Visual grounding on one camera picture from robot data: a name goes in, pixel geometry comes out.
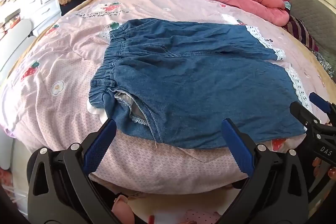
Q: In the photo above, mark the dark clothes heap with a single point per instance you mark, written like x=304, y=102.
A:
x=74, y=7

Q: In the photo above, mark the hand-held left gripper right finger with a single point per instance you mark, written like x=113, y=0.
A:
x=236, y=145

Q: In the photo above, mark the white drawer cabinet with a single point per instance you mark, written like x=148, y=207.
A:
x=47, y=3

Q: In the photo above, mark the dark floral cloth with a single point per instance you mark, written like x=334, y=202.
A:
x=326, y=64

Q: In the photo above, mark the pink polka dot clothing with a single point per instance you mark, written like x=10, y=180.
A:
x=197, y=216

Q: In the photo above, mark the person's left hand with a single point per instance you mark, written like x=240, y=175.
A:
x=122, y=208

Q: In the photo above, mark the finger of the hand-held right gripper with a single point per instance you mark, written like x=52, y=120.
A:
x=319, y=103
x=302, y=113

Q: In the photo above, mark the pile of desk clutter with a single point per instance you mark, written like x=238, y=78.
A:
x=9, y=16

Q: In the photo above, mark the grey padded headboard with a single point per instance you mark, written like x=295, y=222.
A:
x=309, y=14

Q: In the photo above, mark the pink strawberry printed blanket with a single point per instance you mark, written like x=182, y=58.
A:
x=65, y=108

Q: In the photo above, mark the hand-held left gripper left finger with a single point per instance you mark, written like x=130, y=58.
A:
x=101, y=142

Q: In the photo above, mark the blue denim pants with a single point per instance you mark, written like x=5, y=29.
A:
x=197, y=82

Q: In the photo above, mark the white curved bed footboard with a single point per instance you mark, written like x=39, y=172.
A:
x=15, y=40

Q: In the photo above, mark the dark striped cloth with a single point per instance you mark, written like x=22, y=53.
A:
x=299, y=29

